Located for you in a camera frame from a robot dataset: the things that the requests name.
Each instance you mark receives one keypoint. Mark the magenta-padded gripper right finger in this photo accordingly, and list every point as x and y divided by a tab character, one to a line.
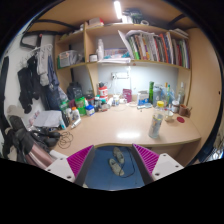
148	160

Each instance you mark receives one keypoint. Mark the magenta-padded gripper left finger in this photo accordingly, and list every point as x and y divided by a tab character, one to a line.
78	161

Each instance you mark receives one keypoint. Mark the clear yellow-capped drink bottle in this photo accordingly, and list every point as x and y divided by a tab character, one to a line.
156	123

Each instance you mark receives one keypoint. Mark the blue floor mat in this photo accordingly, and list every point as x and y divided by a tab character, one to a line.
100	173

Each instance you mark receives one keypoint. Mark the grey slipper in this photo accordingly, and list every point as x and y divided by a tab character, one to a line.
116	167
118	155

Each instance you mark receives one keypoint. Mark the white tube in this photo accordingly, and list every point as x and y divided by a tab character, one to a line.
76	123

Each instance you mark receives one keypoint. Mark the white bottle with orange cap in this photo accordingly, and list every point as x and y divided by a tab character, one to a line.
75	115

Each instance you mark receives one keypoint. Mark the small blue and white tub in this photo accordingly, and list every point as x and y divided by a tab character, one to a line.
90	110

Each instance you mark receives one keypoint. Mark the grey paper stack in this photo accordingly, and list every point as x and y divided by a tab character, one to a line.
48	118

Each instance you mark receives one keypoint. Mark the pale blue hairbrush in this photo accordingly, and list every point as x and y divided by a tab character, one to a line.
144	106

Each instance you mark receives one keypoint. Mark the metal spoon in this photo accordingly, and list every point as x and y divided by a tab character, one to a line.
168	109

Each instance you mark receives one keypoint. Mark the green packet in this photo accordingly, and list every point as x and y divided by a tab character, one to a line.
80	106

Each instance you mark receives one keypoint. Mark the brown jar with white lid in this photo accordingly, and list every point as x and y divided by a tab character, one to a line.
175	107

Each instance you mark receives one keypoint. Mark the brown mug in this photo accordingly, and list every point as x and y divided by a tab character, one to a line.
183	110

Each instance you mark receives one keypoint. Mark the blue and white box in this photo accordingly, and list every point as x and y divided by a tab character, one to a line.
143	98

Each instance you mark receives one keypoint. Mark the black and pink backpack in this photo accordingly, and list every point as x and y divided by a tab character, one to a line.
20	140

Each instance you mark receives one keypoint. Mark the grey shaker bottle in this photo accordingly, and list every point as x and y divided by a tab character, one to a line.
157	97

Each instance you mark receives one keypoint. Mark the clear bottle with green cap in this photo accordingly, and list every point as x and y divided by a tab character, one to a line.
168	96

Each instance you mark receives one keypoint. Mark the magenta box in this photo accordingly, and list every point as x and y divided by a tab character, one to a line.
127	95

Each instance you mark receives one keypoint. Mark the tall green bottle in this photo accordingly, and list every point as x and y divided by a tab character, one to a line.
151	91

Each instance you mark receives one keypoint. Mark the black container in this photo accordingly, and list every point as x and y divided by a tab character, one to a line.
74	91

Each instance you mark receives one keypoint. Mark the red and white canister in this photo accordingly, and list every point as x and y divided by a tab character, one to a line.
103	93

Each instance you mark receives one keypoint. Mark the tall clear white-capped bottle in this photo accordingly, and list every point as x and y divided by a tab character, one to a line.
181	95

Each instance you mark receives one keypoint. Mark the hanging dark clothes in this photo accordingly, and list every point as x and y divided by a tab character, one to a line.
31	83

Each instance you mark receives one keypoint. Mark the wooden shelf unit with books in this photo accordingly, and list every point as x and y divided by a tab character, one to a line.
133	63

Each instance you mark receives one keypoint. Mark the white wall power outlet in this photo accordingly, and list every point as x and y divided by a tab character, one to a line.
120	75

